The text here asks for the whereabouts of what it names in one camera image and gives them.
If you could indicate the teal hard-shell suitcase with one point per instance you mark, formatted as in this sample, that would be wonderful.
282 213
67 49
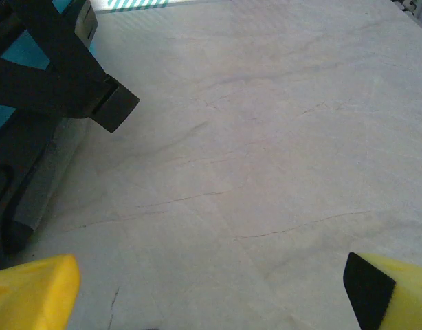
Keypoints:
25 55

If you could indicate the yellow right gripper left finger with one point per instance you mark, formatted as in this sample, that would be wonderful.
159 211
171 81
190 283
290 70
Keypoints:
32 292

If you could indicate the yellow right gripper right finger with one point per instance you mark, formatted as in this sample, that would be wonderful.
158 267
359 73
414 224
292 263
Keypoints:
403 295

